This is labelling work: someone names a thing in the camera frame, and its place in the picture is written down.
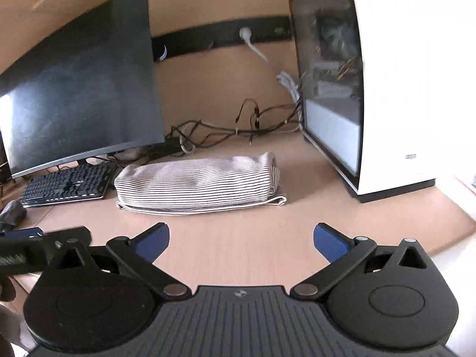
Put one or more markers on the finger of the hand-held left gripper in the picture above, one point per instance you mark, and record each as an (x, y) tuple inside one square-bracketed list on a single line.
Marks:
[(24, 233), (55, 240)]

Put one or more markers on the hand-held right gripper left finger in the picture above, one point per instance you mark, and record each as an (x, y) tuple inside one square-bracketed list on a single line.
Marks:
[(152, 243)]

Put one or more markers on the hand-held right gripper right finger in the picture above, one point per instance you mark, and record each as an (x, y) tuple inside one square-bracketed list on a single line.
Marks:
[(329, 243)]

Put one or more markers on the beige striped sweater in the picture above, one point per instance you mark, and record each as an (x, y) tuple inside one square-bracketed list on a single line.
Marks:
[(197, 182)]

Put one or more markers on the black computer mouse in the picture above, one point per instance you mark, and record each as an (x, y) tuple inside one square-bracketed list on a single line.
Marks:
[(13, 214)]

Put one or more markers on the black keyboard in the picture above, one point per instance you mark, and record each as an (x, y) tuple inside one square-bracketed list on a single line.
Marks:
[(67, 186)]

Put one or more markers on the black adapter box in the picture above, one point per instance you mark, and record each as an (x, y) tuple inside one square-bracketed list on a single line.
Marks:
[(171, 147)]

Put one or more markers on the white sheet with red edge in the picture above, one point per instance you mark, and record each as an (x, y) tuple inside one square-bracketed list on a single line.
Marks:
[(466, 186)]

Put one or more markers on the black curved monitor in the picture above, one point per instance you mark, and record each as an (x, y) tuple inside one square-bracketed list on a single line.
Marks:
[(81, 89)]

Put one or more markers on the white computer case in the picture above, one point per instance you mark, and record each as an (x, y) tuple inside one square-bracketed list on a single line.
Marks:
[(409, 81)]

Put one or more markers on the black wall power strip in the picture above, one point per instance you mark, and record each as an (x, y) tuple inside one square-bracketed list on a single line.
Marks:
[(208, 37)]

